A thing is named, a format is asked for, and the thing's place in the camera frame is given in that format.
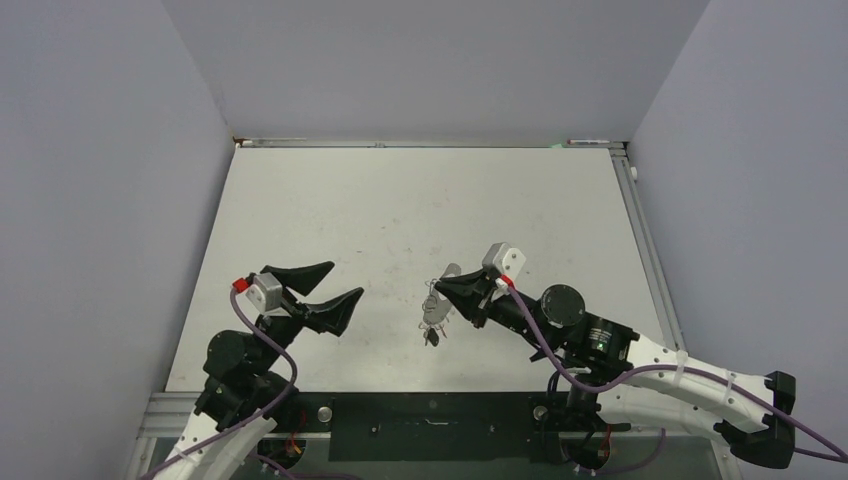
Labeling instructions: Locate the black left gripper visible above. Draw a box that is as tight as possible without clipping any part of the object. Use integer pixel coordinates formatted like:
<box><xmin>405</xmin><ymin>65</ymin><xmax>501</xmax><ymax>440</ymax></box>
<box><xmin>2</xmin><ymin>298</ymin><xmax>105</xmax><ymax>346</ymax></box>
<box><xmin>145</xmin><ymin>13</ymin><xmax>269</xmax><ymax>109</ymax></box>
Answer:
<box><xmin>251</xmin><ymin>261</ymin><xmax>362</xmax><ymax>374</ymax></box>

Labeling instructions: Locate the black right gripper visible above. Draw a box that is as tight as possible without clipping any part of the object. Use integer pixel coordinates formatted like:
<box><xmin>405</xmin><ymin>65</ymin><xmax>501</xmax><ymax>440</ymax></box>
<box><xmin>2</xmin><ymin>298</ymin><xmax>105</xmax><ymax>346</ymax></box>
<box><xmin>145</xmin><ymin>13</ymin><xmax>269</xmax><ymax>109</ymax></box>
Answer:
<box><xmin>436</xmin><ymin>266</ymin><xmax>559</xmax><ymax>350</ymax></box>

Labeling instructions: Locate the steel oval key holder plate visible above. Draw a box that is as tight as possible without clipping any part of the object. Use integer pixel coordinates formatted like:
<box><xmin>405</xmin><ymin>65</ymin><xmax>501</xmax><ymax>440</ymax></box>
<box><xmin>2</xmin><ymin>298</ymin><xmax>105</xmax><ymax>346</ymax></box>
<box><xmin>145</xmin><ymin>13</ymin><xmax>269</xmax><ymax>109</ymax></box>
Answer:
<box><xmin>419</xmin><ymin>263</ymin><xmax>462</xmax><ymax>330</ymax></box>

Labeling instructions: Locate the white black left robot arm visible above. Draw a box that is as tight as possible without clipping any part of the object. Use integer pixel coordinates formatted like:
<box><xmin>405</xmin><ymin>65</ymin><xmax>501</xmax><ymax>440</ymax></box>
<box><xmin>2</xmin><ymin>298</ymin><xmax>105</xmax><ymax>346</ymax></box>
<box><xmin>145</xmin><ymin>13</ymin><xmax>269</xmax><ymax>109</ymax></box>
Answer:
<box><xmin>144</xmin><ymin>261</ymin><xmax>364</xmax><ymax>479</ymax></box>

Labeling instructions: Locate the black key tag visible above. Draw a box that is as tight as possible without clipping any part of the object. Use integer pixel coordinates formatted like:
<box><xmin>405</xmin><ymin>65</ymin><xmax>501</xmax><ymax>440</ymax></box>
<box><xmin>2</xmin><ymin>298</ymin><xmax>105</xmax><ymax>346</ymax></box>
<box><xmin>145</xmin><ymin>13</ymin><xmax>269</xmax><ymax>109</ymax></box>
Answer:
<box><xmin>424</xmin><ymin>328</ymin><xmax>441</xmax><ymax>347</ymax></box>

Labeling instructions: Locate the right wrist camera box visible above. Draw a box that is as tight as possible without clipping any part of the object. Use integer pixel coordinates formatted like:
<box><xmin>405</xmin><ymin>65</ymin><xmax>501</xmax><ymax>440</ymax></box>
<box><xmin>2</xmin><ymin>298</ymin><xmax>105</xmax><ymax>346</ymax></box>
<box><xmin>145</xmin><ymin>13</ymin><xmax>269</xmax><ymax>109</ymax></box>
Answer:
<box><xmin>482</xmin><ymin>242</ymin><xmax>526</xmax><ymax>287</ymax></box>

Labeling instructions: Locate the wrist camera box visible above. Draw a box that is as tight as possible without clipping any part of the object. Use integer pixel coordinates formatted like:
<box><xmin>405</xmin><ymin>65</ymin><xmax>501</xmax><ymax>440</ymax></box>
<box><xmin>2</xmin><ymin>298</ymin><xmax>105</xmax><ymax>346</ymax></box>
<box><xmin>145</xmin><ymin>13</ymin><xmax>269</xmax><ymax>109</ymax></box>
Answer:
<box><xmin>231</xmin><ymin>273</ymin><xmax>284</xmax><ymax>314</ymax></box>
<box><xmin>482</xmin><ymin>242</ymin><xmax>526</xmax><ymax>287</ymax></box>

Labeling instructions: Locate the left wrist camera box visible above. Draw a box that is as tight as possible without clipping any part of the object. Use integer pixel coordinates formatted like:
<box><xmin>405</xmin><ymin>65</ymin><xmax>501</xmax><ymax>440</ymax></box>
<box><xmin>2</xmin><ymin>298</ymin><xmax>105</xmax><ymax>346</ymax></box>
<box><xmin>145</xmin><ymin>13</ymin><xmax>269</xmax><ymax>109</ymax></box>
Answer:
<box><xmin>231</xmin><ymin>273</ymin><xmax>284</xmax><ymax>314</ymax></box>

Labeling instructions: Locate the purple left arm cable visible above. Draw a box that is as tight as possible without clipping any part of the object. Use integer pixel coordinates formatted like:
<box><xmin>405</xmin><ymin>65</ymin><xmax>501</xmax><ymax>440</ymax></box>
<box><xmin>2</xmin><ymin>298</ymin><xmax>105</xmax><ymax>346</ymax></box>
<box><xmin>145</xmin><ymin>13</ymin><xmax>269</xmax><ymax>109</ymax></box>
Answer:
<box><xmin>142</xmin><ymin>291</ymin><xmax>366</xmax><ymax>480</ymax></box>

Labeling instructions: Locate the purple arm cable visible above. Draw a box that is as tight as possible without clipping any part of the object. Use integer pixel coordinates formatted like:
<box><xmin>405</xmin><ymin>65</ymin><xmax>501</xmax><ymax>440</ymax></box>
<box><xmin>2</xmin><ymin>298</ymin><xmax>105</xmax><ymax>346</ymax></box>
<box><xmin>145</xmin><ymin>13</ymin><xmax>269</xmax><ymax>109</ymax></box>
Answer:
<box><xmin>142</xmin><ymin>291</ymin><xmax>366</xmax><ymax>480</ymax></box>
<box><xmin>506</xmin><ymin>284</ymin><xmax>848</xmax><ymax>477</ymax></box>

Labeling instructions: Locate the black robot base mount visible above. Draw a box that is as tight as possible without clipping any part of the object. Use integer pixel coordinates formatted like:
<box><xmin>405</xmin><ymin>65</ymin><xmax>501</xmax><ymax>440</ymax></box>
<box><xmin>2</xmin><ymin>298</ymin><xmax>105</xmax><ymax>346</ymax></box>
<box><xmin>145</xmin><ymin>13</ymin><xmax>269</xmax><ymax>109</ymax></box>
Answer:
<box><xmin>258</xmin><ymin>392</ymin><xmax>631</xmax><ymax>467</ymax></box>

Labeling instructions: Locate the marker pen on rail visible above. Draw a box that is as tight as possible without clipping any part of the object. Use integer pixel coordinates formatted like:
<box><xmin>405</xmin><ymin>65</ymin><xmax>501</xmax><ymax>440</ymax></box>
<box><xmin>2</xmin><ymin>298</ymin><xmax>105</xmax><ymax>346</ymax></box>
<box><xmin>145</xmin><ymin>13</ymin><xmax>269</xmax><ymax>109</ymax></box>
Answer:
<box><xmin>565</xmin><ymin>139</ymin><xmax>612</xmax><ymax>148</ymax></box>

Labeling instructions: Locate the aluminium table edge rail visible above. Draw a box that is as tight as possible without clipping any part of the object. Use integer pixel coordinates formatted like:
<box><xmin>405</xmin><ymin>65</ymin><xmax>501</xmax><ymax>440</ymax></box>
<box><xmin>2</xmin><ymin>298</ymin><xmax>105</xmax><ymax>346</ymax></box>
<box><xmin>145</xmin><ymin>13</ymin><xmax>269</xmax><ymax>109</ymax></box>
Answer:
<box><xmin>609</xmin><ymin>146</ymin><xmax>737</xmax><ymax>435</ymax></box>

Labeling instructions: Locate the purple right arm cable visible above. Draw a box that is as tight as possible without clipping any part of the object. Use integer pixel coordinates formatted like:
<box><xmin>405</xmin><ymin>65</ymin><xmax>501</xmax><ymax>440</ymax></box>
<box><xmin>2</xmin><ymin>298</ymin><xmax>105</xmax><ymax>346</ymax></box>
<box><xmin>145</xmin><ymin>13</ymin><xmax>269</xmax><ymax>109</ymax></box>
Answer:
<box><xmin>506</xmin><ymin>284</ymin><xmax>848</xmax><ymax>477</ymax></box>

